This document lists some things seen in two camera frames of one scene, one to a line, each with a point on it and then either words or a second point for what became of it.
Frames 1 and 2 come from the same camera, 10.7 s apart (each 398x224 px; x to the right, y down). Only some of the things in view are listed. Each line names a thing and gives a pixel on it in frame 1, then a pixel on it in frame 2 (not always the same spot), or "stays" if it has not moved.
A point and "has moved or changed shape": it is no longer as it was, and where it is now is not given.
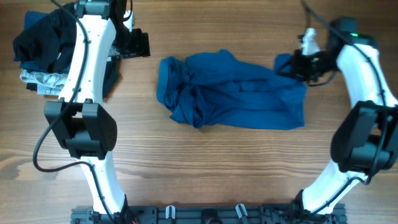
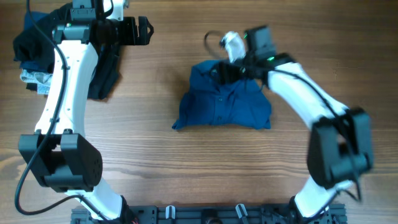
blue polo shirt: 219,89 has moved or changed shape
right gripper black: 295,63 -> 232,74
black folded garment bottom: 111,77 stays
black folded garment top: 50,41 stays
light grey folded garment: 47,84 stays
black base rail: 272,214 stays
